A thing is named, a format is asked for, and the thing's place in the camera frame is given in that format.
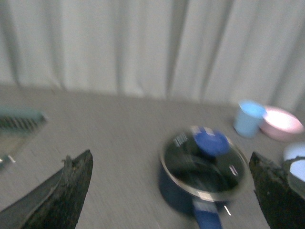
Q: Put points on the green dish rack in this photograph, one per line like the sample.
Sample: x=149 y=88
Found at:
x=17 y=128

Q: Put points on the pink plastic bowl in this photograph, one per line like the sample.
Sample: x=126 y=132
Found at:
x=280 y=124

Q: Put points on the light blue plastic plate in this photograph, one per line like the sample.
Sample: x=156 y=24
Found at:
x=293 y=151

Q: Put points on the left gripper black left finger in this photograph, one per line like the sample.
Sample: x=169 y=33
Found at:
x=57 y=202

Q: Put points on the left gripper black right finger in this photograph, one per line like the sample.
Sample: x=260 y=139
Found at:
x=281 y=195

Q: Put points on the light blue plastic cup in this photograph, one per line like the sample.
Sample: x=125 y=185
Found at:
x=249 y=117

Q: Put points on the glass lid with blue knob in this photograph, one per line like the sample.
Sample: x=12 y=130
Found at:
x=201 y=142

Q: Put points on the white curtain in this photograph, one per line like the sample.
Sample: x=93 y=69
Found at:
x=219 y=51

